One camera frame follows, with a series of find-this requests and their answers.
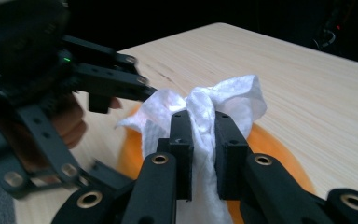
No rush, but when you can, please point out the orange plush toy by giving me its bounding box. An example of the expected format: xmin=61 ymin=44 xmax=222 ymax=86
xmin=117 ymin=104 xmax=317 ymax=224

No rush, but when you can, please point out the white wet wipe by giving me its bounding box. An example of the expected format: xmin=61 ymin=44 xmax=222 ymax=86
xmin=115 ymin=74 xmax=269 ymax=224

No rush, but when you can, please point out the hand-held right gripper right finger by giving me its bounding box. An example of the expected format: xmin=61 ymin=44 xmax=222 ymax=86
xmin=214 ymin=111 xmax=251 ymax=200

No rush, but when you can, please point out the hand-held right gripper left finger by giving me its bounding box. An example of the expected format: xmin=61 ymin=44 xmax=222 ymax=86
xmin=157 ymin=109 xmax=194 ymax=200

